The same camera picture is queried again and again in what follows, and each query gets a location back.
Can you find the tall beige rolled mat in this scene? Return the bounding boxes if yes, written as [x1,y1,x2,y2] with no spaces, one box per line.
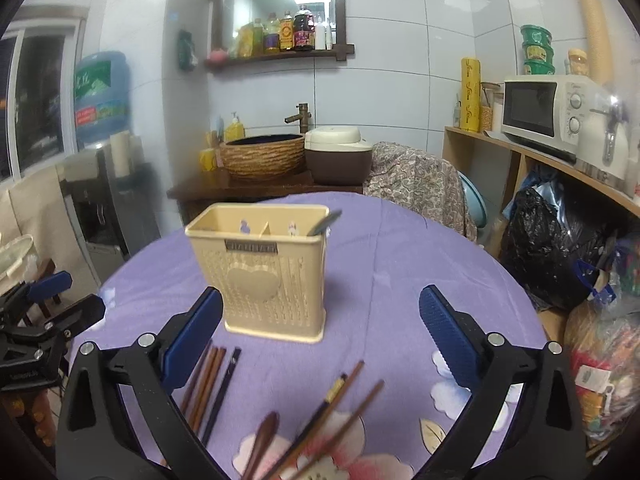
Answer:
[572,0,616,86]

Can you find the window with white frame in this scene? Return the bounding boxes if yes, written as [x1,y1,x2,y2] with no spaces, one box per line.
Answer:
[0,5,88,181]

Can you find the brown wooden chopstick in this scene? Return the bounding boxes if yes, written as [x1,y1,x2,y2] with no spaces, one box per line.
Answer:
[292,380,386,480]
[179,341,217,416]
[270,360,366,480]
[190,346,228,436]

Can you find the dark sauce bottle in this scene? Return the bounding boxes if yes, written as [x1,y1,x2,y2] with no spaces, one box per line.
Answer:
[293,5,315,52]

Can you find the grey spoon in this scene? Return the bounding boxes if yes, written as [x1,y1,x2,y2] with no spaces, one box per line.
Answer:
[305,209,343,237]

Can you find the water dispenser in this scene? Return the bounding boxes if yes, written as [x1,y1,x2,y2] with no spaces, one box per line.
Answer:
[60,132,161,271]

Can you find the yellow soap pump bottle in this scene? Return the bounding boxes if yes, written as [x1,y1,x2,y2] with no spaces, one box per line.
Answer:
[225,111,246,142]

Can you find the beige plastic utensil holder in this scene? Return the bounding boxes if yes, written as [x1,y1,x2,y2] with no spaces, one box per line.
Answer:
[185,203,330,345]

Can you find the green wall hanger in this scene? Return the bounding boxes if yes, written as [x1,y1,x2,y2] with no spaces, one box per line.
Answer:
[178,30,197,72]

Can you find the white kettle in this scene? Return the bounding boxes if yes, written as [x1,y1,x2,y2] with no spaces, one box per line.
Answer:
[577,95,631,181]

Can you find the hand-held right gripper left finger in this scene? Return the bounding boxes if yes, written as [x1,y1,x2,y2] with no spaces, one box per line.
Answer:
[55,286,226,480]

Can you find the paisley patterned cloth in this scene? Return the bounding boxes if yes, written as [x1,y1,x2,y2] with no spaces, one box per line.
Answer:
[362,141,478,243]

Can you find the wooden framed mirror with shelf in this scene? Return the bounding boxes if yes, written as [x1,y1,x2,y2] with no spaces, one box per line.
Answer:
[207,0,356,73]

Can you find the woven wash basin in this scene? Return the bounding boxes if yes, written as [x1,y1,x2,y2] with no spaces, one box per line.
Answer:
[220,134,306,181]

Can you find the yellow printed roll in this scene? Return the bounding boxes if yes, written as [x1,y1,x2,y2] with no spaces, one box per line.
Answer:
[460,57,482,133]

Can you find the white paper roll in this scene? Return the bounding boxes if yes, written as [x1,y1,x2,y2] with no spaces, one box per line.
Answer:
[110,131,132,178]

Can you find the black chopstick with gold band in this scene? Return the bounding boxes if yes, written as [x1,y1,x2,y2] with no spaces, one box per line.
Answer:
[262,372,348,480]

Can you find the dark chopstick with silver tip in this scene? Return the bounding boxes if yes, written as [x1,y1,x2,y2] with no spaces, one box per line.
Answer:
[201,347,243,447]

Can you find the yellow labelled sauce bottle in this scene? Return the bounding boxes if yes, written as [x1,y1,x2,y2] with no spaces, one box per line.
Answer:
[279,11,295,52]

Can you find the white and brown rice cooker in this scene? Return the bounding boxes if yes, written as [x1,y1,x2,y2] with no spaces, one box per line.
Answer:
[304,126,375,186]

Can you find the brown wooden spoon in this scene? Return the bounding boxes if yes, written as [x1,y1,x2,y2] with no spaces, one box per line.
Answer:
[240,411,280,480]

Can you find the colourful plastic bags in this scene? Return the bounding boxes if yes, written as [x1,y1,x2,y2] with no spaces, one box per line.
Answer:
[565,240,640,456]

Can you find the bronze faucet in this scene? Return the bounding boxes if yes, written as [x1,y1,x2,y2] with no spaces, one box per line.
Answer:
[285,103,312,136]

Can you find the light blue plastic basin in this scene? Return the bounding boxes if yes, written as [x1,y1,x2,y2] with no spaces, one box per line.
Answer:
[457,170,488,231]

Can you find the white microwave oven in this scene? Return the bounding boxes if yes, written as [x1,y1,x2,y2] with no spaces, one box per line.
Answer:
[501,74,608,163]

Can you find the yellow oil bottle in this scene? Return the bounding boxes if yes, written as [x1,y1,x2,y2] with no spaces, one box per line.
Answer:
[263,12,281,54]

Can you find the blue water jug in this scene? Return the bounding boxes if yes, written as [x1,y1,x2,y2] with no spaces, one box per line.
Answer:
[74,51,132,146]

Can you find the black plastic bag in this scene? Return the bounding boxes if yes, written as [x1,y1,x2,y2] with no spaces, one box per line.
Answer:
[500,187,618,311]

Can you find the glass storage jar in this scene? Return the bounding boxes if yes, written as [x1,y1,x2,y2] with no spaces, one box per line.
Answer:
[480,82,503,133]

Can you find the light wooden shelf unit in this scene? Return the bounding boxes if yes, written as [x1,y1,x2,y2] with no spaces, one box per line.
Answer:
[442,126,640,346]

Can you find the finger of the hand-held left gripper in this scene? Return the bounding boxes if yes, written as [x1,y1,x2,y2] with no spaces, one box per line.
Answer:
[22,294,107,353]
[0,271,73,331]

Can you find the blue plastic bag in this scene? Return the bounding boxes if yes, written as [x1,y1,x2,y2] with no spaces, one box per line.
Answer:
[502,165,566,216]

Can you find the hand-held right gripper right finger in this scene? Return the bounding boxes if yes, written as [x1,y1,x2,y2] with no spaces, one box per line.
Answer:
[415,284,587,480]

